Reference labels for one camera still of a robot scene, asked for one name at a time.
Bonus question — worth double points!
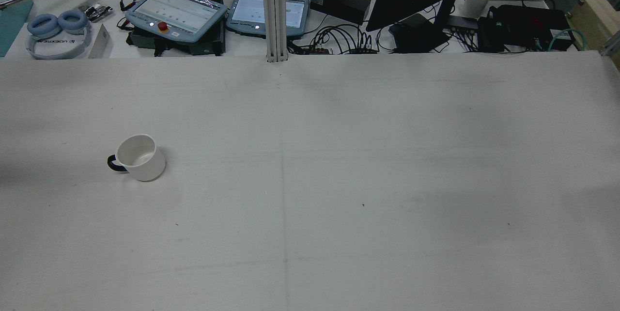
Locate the white coffee mug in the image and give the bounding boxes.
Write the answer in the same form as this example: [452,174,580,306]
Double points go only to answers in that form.
[461,0,492,18]

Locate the teal cable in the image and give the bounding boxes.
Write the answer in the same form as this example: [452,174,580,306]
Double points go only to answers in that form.
[548,29,588,52]

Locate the white mug with black handle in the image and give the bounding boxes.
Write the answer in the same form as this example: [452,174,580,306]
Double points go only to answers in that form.
[107,134,166,182]

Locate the black electronics box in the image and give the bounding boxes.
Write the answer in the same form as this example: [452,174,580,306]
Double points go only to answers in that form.
[478,4,576,53]

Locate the aluminium profile post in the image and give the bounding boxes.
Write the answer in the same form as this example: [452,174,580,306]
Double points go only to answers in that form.
[263,0,290,63]

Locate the teal plastic box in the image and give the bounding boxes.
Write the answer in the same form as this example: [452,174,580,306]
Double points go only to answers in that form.
[0,0,35,58]

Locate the light blue headphones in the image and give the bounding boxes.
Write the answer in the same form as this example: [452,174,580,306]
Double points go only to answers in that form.
[25,10,92,60]

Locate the white card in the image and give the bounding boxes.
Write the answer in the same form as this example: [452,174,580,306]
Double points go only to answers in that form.
[88,24,113,59]

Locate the black rectangular box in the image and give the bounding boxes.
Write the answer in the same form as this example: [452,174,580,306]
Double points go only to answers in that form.
[310,0,372,25]

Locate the black cable bundle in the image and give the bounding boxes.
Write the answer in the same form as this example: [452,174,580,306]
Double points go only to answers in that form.
[289,23,388,55]

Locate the small teach pendant tablet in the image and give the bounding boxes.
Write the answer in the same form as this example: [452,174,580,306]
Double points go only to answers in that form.
[226,0,310,38]

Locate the wooden box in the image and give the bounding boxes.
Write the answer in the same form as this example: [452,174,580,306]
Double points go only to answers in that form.
[566,0,620,69]

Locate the large teach pendant with red button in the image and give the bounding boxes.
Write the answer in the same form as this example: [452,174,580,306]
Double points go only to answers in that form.
[124,0,228,43]

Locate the small plastic bag of parts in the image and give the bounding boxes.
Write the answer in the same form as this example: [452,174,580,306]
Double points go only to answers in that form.
[80,3,114,22]

